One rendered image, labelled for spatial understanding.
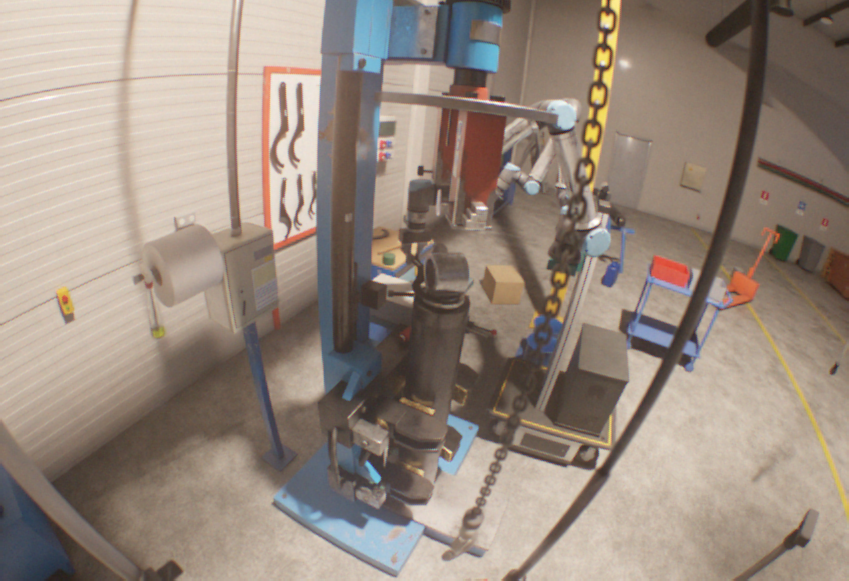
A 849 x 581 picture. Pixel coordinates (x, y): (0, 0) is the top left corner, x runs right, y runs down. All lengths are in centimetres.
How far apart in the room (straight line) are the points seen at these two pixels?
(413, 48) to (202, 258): 104
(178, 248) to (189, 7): 178
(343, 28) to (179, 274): 98
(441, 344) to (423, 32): 106
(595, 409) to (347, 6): 243
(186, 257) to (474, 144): 106
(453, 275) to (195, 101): 212
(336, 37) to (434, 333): 103
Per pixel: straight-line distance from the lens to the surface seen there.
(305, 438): 277
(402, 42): 124
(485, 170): 100
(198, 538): 252
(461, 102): 93
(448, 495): 235
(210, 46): 284
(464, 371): 181
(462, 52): 115
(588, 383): 240
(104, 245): 259
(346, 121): 121
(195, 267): 146
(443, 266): 127
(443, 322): 133
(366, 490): 189
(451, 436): 213
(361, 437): 151
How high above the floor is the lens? 217
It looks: 25 degrees down
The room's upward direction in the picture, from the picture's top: 6 degrees clockwise
